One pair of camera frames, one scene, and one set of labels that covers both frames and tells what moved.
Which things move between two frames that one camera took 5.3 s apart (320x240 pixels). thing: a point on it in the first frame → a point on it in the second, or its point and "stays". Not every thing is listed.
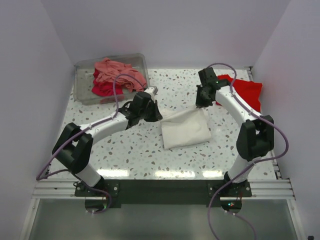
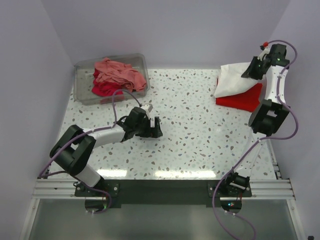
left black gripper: (156, 115) → (153, 132)
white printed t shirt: (184, 127) → (230, 81)
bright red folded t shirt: (250, 91) stays
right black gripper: (200, 103) → (250, 73)
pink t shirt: (112, 72) stays
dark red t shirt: (105, 88) stays
